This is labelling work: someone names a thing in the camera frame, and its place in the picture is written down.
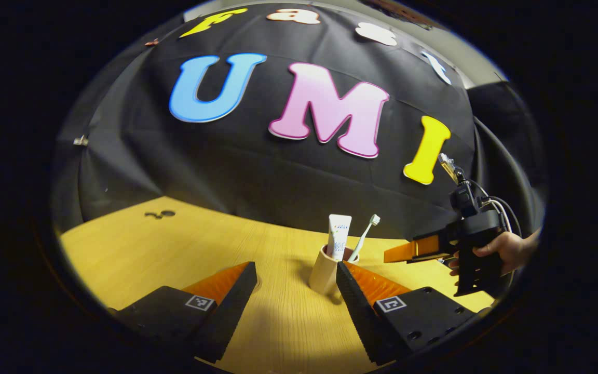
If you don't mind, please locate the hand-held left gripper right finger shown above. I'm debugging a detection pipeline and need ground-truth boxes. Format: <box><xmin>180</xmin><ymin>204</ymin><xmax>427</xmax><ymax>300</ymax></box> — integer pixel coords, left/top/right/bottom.
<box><xmin>335</xmin><ymin>261</ymin><xmax>492</xmax><ymax>366</ymax></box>

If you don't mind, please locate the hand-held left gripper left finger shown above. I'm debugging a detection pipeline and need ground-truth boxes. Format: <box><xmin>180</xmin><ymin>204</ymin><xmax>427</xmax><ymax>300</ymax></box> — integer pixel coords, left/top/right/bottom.
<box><xmin>110</xmin><ymin>261</ymin><xmax>259</xmax><ymax>364</ymax></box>

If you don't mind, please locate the beige cup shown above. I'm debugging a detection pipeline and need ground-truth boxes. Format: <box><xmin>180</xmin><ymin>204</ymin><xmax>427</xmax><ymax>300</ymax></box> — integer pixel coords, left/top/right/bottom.
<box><xmin>308</xmin><ymin>244</ymin><xmax>360</xmax><ymax>296</ymax></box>

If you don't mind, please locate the pale green toothbrush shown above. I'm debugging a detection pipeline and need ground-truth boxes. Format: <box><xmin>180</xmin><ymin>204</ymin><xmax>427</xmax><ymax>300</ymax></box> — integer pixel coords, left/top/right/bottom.
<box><xmin>347</xmin><ymin>214</ymin><xmax>381</xmax><ymax>263</ymax></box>

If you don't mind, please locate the white toothpaste tube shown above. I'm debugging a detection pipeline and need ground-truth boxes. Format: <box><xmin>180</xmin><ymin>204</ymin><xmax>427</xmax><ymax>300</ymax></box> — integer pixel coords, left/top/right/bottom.
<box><xmin>327</xmin><ymin>214</ymin><xmax>352</xmax><ymax>261</ymax></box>

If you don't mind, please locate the wooden desktop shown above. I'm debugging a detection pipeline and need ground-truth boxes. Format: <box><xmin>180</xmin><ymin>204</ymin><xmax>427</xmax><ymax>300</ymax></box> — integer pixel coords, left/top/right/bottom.
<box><xmin>60</xmin><ymin>196</ymin><xmax>497</xmax><ymax>374</ymax></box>

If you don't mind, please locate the black backdrop cloth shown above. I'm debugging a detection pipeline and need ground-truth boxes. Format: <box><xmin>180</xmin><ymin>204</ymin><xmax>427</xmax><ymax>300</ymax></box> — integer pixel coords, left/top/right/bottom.
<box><xmin>52</xmin><ymin>0</ymin><xmax>546</xmax><ymax>245</ymax></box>

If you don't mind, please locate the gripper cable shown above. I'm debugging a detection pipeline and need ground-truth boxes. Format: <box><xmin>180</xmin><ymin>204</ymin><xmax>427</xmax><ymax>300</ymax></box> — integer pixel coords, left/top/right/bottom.
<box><xmin>468</xmin><ymin>179</ymin><xmax>523</xmax><ymax>239</ymax></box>

